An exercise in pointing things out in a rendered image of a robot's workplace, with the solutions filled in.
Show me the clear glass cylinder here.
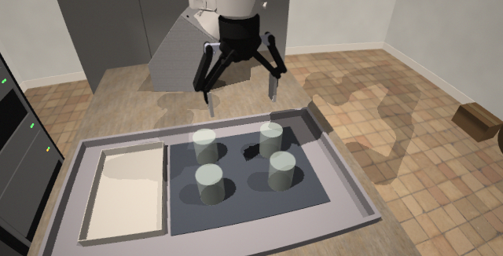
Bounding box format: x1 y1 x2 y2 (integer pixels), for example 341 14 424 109
193 129 218 165
268 151 296 192
259 123 283 159
195 163 225 206

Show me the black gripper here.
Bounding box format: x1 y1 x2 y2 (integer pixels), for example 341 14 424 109
193 14 287 118

